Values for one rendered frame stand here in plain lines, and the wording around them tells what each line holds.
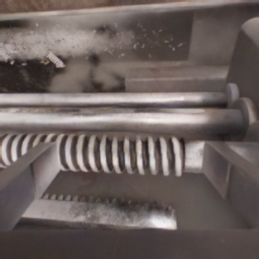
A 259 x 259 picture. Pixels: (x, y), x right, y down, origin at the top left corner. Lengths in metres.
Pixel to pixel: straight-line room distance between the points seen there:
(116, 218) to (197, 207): 0.10
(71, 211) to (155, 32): 0.38
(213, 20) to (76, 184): 0.40
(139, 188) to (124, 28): 0.33
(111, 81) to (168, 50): 0.16
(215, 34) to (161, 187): 0.34
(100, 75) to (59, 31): 0.13
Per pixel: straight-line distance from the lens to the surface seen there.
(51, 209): 0.25
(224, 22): 0.48
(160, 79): 0.42
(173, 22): 0.46
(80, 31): 0.49
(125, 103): 0.28
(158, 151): 0.19
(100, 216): 0.23
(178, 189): 0.27
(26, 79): 0.60
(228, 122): 0.25
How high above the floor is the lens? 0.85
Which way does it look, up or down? 50 degrees down
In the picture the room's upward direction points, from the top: 170 degrees counter-clockwise
